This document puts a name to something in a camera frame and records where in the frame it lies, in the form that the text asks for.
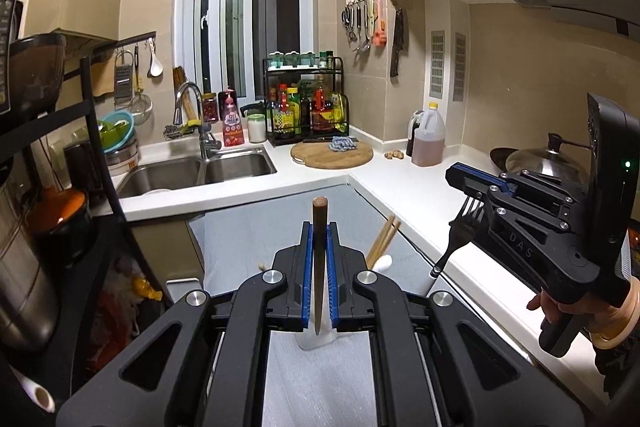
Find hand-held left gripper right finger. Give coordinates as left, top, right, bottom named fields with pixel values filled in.
left=327, top=222, right=584, bottom=427

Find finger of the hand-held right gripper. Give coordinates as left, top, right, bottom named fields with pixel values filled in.
left=446, top=163, right=521, bottom=198

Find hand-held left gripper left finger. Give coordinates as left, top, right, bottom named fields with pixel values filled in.
left=55, top=222, right=315, bottom=427

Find striped handle fork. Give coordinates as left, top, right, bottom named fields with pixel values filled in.
left=430, top=196, right=487, bottom=280

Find clear plastic container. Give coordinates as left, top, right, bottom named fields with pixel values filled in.
left=294, top=252, right=396, bottom=353

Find person's right forearm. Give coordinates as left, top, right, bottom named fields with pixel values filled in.
left=595, top=332, right=640, bottom=380

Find person's right hand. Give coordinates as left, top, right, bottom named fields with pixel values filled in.
left=526, top=279, right=633, bottom=338

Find clear oil jug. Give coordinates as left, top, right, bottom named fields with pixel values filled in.
left=411, top=102, right=447, bottom=168

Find grey table cloth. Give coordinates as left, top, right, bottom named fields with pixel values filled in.
left=189, top=183, right=436, bottom=427

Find dark bottle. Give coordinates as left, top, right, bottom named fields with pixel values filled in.
left=405, top=111, right=425, bottom=156

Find beige bangle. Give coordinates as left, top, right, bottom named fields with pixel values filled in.
left=582, top=277, right=640, bottom=349

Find round wooden cutting board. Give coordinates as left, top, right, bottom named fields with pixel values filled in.
left=291, top=138, right=374, bottom=170

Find white trash bin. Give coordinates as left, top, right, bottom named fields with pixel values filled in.
left=165, top=277, right=206, bottom=303

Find black spice rack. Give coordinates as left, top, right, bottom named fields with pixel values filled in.
left=262, top=56, right=351, bottom=145

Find white jar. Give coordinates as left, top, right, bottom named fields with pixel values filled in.
left=246, top=112, right=267, bottom=144

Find yellow plastic bag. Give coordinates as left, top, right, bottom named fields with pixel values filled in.
left=131, top=277, right=163, bottom=303

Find group of sauce bottles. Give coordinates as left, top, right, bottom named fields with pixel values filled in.
left=267, top=77, right=348, bottom=138

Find pink detergent bottle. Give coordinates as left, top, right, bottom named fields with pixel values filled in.
left=218, top=88, right=246, bottom=148

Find chrome faucet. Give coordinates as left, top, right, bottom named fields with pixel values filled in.
left=173, top=82, right=222, bottom=160

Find steel sink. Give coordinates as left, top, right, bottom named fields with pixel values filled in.
left=116, top=144, right=278, bottom=200

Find orange hanging peeler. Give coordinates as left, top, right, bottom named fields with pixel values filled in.
left=372, top=0, right=387, bottom=46

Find red jar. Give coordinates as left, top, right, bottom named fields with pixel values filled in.
left=201, top=93, right=220, bottom=124

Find sink caddy with sponges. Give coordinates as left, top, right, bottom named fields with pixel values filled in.
left=164, top=119, right=201, bottom=140

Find hanging metal kitchen tools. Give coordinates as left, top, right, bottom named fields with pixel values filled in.
left=341, top=0, right=376, bottom=54

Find red plastic bag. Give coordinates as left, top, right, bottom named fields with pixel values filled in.
left=95, top=297, right=136, bottom=373

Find row of spice jars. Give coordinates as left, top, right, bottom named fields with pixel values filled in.
left=267, top=50, right=335, bottom=72

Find bamboo brush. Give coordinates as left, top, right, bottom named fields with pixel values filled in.
left=172, top=66, right=198, bottom=122

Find metal strainer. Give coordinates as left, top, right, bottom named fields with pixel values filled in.
left=131, top=47, right=153, bottom=128

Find stacked plastic colanders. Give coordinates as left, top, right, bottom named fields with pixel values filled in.
left=97, top=109, right=137, bottom=152

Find black kettle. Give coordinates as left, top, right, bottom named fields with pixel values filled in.
left=64, top=142, right=103, bottom=202

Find black pot with orange lid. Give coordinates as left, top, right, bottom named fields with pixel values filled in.
left=30, top=187, right=96, bottom=258

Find white ladle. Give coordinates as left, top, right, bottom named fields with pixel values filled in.
left=146, top=39, right=164, bottom=78

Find metal grater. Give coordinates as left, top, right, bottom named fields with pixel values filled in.
left=114, top=52, right=133, bottom=108

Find black shelf rack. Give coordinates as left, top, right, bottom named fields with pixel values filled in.
left=0, top=57, right=176, bottom=427

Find window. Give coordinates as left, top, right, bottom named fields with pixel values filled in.
left=180, top=0, right=318, bottom=100

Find steel stock pot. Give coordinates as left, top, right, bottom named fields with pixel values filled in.
left=0, top=177, right=61, bottom=353

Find hanging wooden board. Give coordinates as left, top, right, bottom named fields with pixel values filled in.
left=92, top=52, right=118, bottom=98

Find white roll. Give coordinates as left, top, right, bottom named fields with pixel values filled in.
left=10, top=364, right=56, bottom=415

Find dark brown pot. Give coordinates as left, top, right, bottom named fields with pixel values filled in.
left=10, top=33, right=67, bottom=115

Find white wall vent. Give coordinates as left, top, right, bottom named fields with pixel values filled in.
left=452, top=33, right=467, bottom=102
left=430, top=31, right=446, bottom=98

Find black hanging rail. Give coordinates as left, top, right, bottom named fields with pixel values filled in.
left=65, top=31, right=157, bottom=58

